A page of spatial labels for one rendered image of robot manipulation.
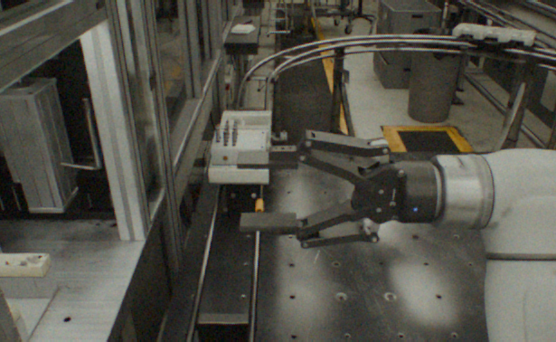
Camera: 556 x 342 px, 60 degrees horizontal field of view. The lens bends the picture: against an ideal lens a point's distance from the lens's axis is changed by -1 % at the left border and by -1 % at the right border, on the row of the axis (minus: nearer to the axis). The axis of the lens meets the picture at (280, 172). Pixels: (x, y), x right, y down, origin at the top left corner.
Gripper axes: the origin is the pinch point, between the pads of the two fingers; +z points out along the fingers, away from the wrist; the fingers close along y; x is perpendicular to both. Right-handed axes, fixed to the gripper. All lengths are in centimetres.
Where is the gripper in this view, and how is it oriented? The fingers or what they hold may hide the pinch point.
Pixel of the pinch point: (260, 192)
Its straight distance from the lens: 58.0
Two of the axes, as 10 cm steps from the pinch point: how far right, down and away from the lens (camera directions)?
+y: 0.0, -8.7, -4.9
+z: -10.0, 0.0, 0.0
